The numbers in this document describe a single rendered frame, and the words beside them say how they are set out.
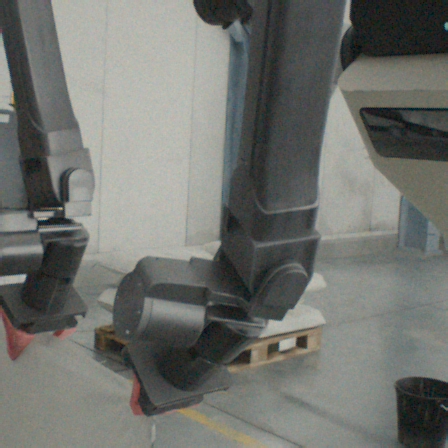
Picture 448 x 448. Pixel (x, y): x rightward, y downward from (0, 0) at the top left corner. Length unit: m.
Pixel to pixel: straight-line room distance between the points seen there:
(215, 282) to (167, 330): 0.06
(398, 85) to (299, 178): 0.44
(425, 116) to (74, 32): 5.21
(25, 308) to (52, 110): 0.24
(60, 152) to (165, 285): 0.30
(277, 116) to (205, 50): 6.39
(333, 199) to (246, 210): 7.87
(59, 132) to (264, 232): 0.34
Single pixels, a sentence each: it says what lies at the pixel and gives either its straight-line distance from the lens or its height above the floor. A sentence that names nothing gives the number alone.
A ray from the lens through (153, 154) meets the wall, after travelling 6.49.
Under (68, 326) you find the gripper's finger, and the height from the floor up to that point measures 1.07.
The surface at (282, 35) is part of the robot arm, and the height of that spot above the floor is 1.38.
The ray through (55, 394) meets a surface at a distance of 0.87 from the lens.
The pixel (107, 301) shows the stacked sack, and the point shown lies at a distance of 4.26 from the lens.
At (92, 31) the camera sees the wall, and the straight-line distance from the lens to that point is 6.13.
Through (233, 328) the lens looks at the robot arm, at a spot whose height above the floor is 1.15.
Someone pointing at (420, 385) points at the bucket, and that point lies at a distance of 3.53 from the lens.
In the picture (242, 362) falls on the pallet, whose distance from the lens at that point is 4.24.
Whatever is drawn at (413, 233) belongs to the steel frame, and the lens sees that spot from 9.63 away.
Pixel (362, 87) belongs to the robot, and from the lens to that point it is 0.99.
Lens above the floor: 1.31
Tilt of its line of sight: 9 degrees down
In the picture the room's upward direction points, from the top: 3 degrees clockwise
